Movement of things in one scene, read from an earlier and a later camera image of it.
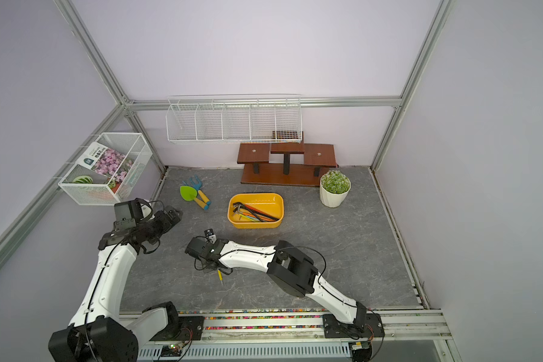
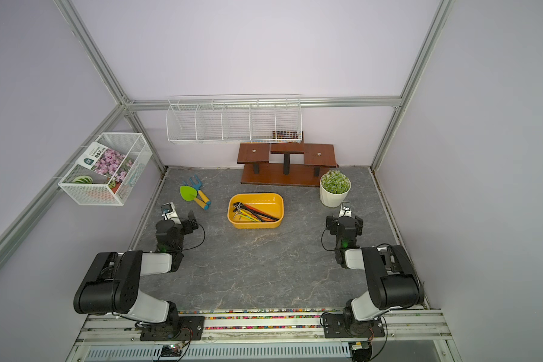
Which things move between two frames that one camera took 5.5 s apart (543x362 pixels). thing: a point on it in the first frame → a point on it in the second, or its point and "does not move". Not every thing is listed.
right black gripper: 202,262 → 332,224
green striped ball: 83,179 does not move
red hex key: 256,210 does not move
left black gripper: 167,223 → 188,228
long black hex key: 256,211 does not move
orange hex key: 259,217 does not move
